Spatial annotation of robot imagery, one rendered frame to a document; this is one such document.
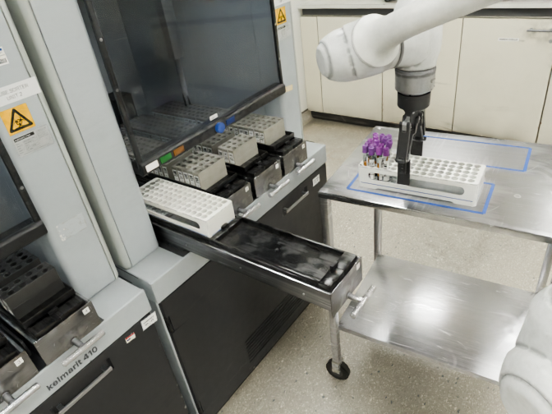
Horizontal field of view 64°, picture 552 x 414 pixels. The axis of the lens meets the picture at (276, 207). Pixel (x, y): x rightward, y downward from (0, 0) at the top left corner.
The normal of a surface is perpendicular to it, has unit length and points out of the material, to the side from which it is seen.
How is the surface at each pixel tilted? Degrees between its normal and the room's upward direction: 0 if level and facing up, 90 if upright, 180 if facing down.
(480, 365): 0
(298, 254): 0
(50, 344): 90
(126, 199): 90
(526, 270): 0
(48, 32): 90
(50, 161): 90
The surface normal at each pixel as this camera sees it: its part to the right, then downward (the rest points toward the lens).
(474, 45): -0.61, 0.49
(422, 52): 0.28, 0.61
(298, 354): -0.12, -0.83
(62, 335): 0.80, 0.24
